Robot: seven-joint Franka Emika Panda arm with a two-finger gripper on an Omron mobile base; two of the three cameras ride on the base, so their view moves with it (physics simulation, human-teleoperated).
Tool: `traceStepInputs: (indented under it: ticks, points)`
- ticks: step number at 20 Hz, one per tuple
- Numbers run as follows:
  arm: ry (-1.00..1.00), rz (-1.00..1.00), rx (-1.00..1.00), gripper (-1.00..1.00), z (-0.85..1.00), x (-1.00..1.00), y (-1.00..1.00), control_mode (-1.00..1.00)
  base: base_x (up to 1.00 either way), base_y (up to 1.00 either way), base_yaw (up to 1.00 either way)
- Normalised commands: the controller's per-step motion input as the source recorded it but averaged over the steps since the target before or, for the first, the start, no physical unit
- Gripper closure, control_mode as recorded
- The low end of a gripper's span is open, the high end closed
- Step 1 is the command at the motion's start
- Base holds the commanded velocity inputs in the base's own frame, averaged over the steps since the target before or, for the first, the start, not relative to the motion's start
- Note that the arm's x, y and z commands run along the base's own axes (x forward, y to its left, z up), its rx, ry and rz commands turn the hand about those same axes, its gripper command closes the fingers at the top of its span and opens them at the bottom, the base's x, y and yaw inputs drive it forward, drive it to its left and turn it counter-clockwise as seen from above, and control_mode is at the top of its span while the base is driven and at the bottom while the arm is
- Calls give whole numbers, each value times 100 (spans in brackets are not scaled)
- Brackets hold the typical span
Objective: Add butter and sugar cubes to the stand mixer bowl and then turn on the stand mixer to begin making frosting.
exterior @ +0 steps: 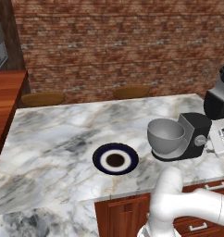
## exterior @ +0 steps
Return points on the dark brown tall panel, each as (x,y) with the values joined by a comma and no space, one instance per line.
(12,37)

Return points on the blue and white plate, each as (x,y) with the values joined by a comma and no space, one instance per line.
(101,160)

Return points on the wooden drawer front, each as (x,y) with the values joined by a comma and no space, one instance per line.
(209,232)
(197,186)

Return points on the wooden stool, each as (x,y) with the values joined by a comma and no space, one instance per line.
(131,92)
(43,98)

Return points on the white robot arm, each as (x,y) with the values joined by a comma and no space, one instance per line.
(171,199)

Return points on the wooden cupboard door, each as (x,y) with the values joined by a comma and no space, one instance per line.
(123,216)

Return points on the red-brown wooden cabinet run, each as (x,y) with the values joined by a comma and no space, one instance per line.
(6,98)

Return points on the grey metal mixer bowl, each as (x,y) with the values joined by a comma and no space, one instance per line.
(164,135)

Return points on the grey mixer knob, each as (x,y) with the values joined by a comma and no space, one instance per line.
(200,140)

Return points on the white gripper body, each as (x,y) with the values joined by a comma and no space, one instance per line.
(223,145)

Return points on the black stand mixer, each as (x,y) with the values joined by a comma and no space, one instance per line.
(195,128)

